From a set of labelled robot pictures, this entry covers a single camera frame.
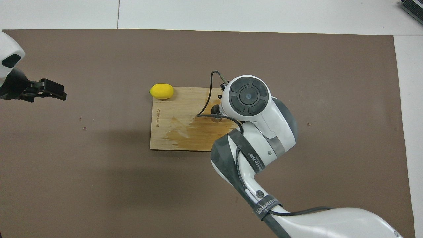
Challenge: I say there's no yellow lemon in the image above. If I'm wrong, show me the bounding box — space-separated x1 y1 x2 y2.
150 83 174 100

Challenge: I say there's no brown paper table mat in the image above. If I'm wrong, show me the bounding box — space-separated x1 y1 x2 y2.
0 29 416 238

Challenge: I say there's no dark ribbed device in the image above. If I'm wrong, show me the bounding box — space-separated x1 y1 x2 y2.
400 0 423 16

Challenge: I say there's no steel double jigger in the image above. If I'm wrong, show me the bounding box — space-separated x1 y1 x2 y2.
211 104 224 123

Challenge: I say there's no wooden cutting board, metal handle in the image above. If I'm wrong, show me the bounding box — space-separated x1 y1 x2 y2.
150 87 238 152

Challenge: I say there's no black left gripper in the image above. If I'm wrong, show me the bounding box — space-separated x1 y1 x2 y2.
0 68 66 102

